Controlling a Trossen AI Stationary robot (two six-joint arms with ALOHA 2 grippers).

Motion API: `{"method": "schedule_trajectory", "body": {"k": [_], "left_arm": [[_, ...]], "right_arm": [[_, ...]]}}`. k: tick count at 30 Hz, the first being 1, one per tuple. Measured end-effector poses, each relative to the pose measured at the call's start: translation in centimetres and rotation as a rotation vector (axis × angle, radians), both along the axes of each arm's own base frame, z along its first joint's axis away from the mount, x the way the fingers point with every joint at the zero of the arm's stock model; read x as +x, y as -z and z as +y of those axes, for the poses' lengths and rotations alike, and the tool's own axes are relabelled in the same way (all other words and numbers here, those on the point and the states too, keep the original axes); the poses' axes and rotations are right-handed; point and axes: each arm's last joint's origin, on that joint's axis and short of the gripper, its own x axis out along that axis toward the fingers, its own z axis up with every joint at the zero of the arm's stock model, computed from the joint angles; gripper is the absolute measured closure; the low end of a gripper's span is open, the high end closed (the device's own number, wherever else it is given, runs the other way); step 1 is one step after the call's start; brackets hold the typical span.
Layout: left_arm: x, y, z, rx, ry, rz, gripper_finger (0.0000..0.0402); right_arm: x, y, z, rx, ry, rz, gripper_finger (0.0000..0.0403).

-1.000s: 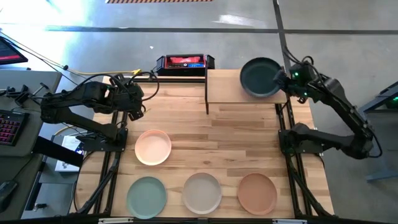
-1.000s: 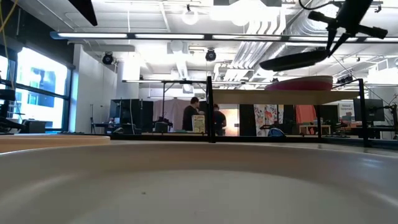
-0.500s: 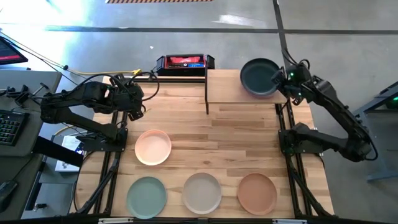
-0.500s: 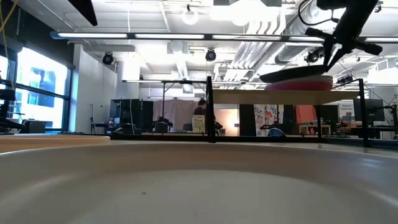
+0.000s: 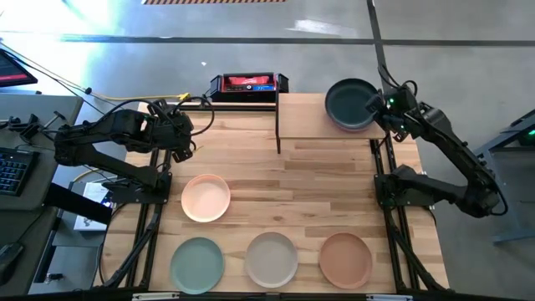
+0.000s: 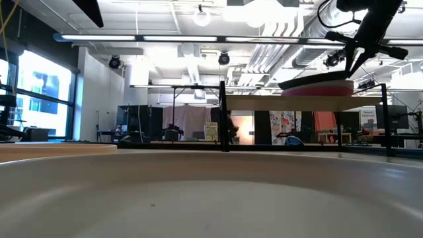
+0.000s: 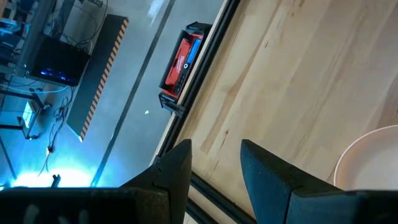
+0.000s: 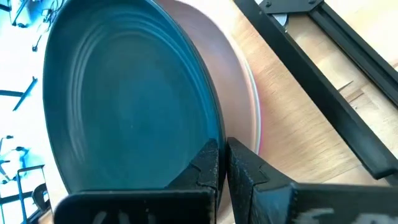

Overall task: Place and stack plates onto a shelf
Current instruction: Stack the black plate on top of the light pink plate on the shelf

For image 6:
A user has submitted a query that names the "small wooden table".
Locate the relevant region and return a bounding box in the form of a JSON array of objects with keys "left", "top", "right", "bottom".
[{"left": 317, "top": 132, "right": 354, "bottom": 144}]

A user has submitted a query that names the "round white pendant lamp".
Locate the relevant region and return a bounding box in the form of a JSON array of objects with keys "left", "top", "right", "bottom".
[{"left": 193, "top": 5, "right": 212, "bottom": 28}]

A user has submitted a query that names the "magenta plate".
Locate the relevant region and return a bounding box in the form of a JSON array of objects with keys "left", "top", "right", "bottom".
[{"left": 280, "top": 86, "right": 355, "bottom": 97}]

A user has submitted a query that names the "black computer monitor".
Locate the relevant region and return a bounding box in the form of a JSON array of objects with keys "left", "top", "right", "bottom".
[{"left": 375, "top": 104, "right": 410, "bottom": 130}]

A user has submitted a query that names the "large glass window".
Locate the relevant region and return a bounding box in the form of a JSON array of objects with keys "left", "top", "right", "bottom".
[{"left": 0, "top": 49, "right": 79, "bottom": 141}]

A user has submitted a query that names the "beige plate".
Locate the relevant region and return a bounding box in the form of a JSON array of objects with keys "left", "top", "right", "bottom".
[{"left": 0, "top": 150, "right": 423, "bottom": 238}]

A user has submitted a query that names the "black tripod stand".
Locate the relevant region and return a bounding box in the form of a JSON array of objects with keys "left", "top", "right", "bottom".
[{"left": 95, "top": 110, "right": 103, "bottom": 143}]

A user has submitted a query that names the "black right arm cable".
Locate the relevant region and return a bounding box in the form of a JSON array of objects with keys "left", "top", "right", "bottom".
[{"left": 316, "top": 0, "right": 362, "bottom": 30}]

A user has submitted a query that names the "colourful patterned cloth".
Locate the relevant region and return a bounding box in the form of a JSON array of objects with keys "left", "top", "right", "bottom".
[{"left": 269, "top": 110, "right": 296, "bottom": 145}]

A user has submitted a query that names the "white printed sign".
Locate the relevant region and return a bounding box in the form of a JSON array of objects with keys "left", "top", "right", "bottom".
[{"left": 359, "top": 108, "right": 377, "bottom": 130}]

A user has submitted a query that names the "black background workstation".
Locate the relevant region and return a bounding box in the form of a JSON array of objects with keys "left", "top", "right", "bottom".
[{"left": 0, "top": 94, "right": 28, "bottom": 142}]

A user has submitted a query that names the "tall black metal frame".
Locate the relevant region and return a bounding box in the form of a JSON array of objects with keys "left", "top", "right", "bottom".
[{"left": 130, "top": 84, "right": 221, "bottom": 143}]

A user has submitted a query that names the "orange hanging cloth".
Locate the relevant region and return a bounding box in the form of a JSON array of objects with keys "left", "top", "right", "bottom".
[{"left": 313, "top": 111, "right": 337, "bottom": 132}]

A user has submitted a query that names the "long linear ceiling light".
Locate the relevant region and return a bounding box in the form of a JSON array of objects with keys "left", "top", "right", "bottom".
[{"left": 52, "top": 32, "right": 423, "bottom": 46}]

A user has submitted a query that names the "wooden shelf black frame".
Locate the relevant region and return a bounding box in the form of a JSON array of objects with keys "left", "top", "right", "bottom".
[{"left": 217, "top": 80, "right": 396, "bottom": 158}]

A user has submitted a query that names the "yellow poster sign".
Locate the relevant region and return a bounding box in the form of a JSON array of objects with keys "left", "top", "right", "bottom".
[{"left": 204, "top": 122, "right": 219, "bottom": 142}]

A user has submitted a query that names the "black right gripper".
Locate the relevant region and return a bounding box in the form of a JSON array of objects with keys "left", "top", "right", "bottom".
[{"left": 325, "top": 0, "right": 409, "bottom": 78}]

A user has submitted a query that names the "beige hanging cloth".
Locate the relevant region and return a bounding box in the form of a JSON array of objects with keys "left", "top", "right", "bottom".
[{"left": 163, "top": 105, "right": 213, "bottom": 140}]

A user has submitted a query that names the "silver ventilation duct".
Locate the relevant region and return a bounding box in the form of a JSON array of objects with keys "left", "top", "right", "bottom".
[{"left": 290, "top": 0, "right": 367, "bottom": 69}]

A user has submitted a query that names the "black upright panel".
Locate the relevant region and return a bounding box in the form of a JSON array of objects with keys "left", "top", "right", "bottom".
[{"left": 253, "top": 110, "right": 272, "bottom": 145}]

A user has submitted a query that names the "dark grey box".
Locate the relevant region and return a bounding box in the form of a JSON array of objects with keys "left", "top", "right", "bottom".
[{"left": 22, "top": 127, "right": 50, "bottom": 143}]

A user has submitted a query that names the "blue rounded bag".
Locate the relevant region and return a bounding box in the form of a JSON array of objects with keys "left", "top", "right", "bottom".
[{"left": 284, "top": 135, "right": 304, "bottom": 146}]

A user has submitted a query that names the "yellow hanging cable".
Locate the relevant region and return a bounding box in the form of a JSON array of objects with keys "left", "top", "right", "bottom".
[{"left": 0, "top": 0, "right": 20, "bottom": 97}]

